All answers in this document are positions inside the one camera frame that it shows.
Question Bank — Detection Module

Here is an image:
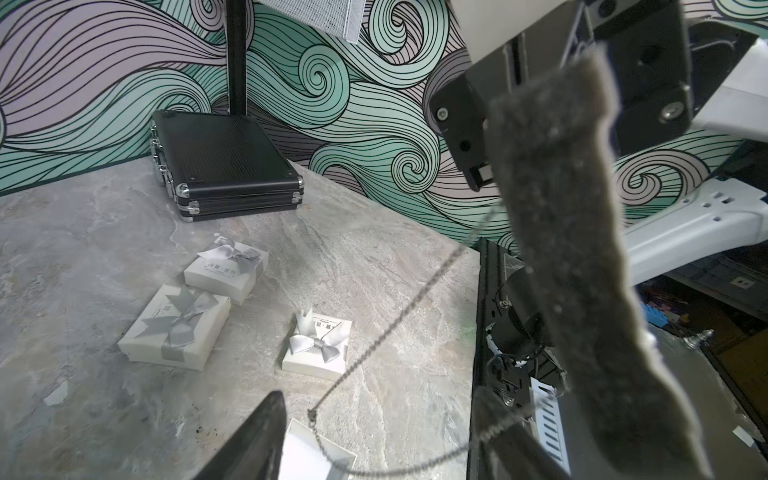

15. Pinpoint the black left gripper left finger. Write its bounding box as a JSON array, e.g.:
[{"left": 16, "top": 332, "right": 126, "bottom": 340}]
[{"left": 194, "top": 391, "right": 287, "bottom": 480}]

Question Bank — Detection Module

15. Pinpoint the white slotted cable duct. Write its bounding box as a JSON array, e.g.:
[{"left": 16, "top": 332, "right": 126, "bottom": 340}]
[{"left": 530, "top": 378, "right": 571, "bottom": 475}]

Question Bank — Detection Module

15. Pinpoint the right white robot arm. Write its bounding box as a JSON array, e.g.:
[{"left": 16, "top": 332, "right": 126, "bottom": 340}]
[{"left": 430, "top": 1, "right": 767, "bottom": 286}]

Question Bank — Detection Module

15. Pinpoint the clear acrylic wall holder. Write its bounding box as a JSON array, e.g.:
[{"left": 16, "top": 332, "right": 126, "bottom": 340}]
[{"left": 262, "top": 0, "right": 366, "bottom": 44}]

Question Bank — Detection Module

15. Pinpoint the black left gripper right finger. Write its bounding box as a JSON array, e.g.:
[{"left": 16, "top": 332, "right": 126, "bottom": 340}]
[{"left": 473, "top": 387, "right": 570, "bottom": 479}]

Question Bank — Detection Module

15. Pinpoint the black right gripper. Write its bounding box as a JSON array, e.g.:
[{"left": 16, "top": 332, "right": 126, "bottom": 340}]
[{"left": 428, "top": 1, "right": 693, "bottom": 191}]

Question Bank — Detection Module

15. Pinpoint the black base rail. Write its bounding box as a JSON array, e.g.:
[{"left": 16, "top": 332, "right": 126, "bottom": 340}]
[{"left": 466, "top": 239, "right": 564, "bottom": 479}]

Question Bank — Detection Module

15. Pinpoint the black aluminium case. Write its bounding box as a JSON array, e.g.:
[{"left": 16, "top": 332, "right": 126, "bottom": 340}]
[{"left": 150, "top": 110, "right": 305, "bottom": 222}]

